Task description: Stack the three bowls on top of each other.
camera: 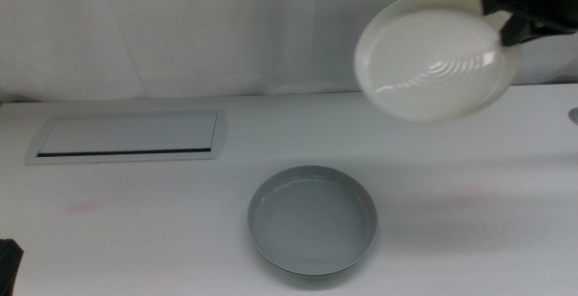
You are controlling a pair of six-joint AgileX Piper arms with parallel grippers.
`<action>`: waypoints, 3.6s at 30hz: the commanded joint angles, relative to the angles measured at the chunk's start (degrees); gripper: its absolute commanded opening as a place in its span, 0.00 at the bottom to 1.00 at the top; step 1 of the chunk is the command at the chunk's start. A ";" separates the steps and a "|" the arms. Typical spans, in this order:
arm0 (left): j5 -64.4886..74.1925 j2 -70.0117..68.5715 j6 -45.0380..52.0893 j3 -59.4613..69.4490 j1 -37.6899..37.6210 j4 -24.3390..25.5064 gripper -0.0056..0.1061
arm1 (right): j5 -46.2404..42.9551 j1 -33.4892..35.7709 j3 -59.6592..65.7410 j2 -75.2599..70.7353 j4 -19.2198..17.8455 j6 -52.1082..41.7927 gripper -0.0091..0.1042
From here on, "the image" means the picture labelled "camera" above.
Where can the cream white shallow bowl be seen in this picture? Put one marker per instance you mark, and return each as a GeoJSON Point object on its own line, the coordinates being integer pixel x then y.
{"type": "Point", "coordinates": [429, 61]}

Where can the grey shallow bowl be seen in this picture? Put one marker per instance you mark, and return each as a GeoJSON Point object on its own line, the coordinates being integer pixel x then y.
{"type": "Point", "coordinates": [311, 219]}

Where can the white fabric backdrop curtain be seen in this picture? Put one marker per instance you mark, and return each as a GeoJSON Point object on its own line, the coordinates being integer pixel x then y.
{"type": "Point", "coordinates": [180, 30]}

